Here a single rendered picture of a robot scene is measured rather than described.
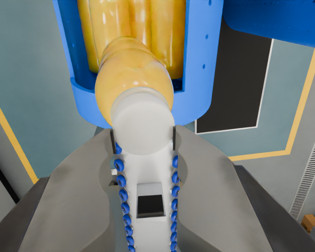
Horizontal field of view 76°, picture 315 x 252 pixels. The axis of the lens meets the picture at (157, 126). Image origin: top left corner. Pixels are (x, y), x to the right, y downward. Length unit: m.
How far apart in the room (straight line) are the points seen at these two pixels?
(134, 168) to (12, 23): 1.29
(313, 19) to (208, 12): 0.50
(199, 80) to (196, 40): 0.06
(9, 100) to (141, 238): 1.40
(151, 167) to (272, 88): 1.39
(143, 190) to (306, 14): 0.78
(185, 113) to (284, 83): 1.67
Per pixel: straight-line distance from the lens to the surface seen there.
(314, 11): 0.78
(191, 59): 0.31
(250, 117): 1.77
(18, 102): 1.89
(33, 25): 1.66
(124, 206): 0.87
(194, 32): 0.31
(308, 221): 3.33
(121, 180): 0.76
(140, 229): 1.07
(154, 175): 0.81
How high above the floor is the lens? 1.51
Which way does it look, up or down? 60 degrees down
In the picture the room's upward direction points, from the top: 172 degrees clockwise
